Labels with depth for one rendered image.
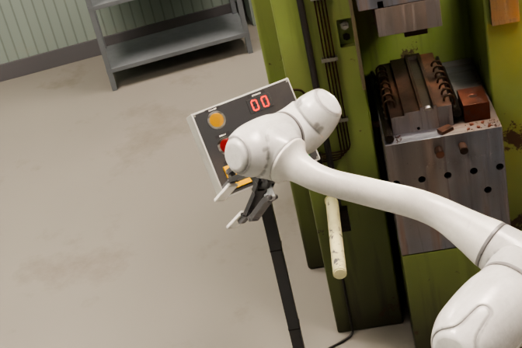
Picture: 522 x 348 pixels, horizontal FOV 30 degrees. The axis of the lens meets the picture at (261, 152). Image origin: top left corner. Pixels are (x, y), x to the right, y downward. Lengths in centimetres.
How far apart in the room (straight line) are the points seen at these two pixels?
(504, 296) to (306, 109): 57
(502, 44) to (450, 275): 83
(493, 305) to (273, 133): 54
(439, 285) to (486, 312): 179
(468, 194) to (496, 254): 147
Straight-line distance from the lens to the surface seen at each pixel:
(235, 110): 303
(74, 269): 468
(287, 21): 320
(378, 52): 363
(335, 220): 336
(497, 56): 333
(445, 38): 365
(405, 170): 325
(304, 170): 191
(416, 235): 339
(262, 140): 191
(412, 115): 322
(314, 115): 201
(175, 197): 498
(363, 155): 343
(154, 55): 632
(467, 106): 323
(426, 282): 352
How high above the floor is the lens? 250
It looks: 29 degrees down
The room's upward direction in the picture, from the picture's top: 13 degrees counter-clockwise
